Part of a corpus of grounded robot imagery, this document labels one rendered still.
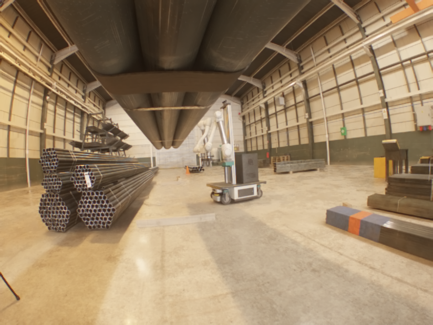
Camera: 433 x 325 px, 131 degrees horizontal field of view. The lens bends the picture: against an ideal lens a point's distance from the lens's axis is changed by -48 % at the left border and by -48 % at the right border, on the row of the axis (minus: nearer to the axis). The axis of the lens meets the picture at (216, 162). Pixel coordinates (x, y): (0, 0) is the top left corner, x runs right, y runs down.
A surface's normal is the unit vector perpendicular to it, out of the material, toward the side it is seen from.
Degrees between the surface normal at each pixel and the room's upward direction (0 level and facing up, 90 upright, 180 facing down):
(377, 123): 90
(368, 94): 90
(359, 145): 90
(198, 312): 0
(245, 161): 90
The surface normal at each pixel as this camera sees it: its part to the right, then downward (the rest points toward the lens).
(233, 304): -0.06, -1.00
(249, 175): 0.40, -0.01
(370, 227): -0.98, 0.07
